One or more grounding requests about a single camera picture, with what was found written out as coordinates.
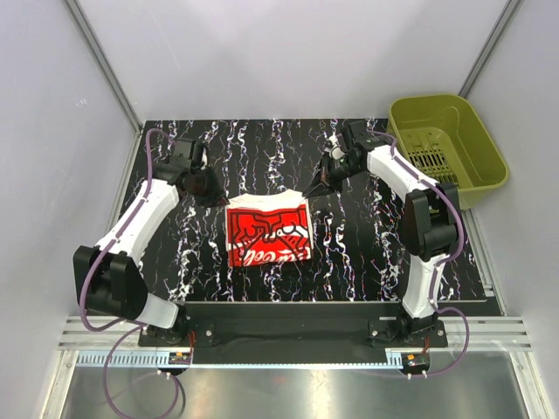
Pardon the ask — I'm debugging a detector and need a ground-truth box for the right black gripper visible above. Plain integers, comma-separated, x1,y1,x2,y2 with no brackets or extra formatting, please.
303,153,363,200

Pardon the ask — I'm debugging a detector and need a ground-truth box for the white t shirt red print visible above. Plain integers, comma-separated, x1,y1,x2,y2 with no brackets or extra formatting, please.
225,189,314,268

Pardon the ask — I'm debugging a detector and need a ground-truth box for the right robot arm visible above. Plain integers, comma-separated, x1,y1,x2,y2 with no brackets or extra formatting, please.
303,121,465,347

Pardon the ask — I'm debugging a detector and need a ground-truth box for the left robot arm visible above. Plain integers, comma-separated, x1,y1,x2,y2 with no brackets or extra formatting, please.
72,139,228,346

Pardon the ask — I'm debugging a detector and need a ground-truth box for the olive green plastic basket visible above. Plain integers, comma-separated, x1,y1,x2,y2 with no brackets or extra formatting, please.
387,94,509,210

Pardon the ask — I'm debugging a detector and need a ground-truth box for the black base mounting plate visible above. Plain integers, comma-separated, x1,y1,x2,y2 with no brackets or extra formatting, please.
139,301,448,349

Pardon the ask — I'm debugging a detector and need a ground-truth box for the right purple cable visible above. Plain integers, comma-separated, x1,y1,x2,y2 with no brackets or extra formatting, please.
366,129,472,381

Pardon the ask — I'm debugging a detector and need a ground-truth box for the purple cable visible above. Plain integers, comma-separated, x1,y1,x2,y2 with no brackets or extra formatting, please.
366,129,472,381
77,128,184,416

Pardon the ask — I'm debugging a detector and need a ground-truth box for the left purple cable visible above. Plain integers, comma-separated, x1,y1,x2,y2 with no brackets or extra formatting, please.
77,128,184,416

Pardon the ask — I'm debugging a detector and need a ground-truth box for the slotted grey cable duct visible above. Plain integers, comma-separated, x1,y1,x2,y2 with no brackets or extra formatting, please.
77,349,403,370

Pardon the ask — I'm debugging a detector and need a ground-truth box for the aluminium rail profile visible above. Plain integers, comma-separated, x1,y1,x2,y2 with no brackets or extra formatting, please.
55,316,145,350

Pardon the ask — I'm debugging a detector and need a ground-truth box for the left aluminium frame post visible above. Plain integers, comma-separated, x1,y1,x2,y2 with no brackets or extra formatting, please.
62,0,143,133

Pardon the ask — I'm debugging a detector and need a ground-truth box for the aluminium frame post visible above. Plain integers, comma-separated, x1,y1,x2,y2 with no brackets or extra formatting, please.
62,0,143,133
458,0,525,100

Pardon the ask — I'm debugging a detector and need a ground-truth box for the right aluminium frame post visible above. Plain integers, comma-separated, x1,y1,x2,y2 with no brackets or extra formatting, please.
458,0,525,100

